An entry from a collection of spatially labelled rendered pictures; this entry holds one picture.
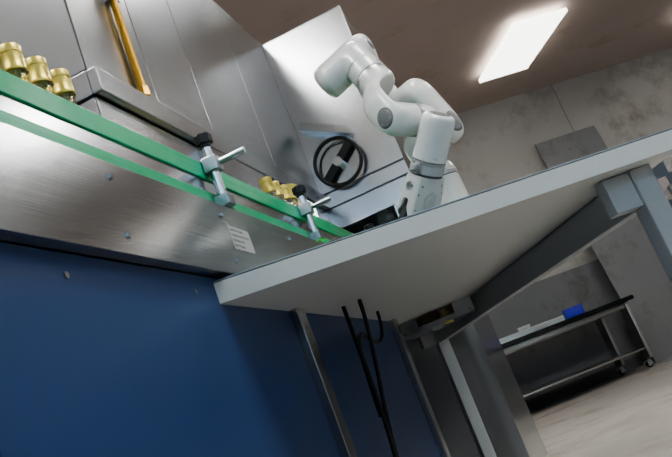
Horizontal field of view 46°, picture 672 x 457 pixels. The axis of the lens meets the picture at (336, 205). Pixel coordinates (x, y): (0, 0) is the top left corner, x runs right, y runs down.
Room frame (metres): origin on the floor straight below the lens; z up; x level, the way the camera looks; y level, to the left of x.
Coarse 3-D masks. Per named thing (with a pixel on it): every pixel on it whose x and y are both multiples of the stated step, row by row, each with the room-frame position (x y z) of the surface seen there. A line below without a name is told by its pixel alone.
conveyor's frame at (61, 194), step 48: (0, 144) 0.68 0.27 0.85; (48, 144) 0.75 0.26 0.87; (0, 192) 0.66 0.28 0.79; (48, 192) 0.73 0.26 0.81; (96, 192) 0.82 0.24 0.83; (144, 192) 0.93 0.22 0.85; (0, 240) 0.67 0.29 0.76; (48, 240) 0.72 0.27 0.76; (96, 240) 0.79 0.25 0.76; (144, 240) 0.89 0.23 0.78; (192, 240) 1.02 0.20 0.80; (240, 240) 1.19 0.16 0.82; (288, 240) 1.43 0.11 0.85
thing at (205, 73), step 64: (0, 0) 1.57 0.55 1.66; (64, 0) 1.54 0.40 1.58; (128, 0) 1.88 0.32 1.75; (192, 0) 2.41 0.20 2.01; (64, 64) 1.55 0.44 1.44; (128, 64) 1.75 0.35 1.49; (192, 64) 2.19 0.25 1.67; (256, 64) 2.92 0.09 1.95; (128, 128) 1.64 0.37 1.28; (192, 128) 1.95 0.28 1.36; (256, 128) 2.60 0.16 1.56
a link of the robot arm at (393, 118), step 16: (368, 80) 1.70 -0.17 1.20; (384, 80) 1.69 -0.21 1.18; (368, 96) 1.65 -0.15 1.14; (384, 96) 1.62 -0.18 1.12; (368, 112) 1.66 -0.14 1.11; (384, 112) 1.62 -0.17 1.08; (400, 112) 1.61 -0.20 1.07; (416, 112) 1.64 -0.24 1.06; (384, 128) 1.63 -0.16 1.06; (400, 128) 1.62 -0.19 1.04; (416, 128) 1.65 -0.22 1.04
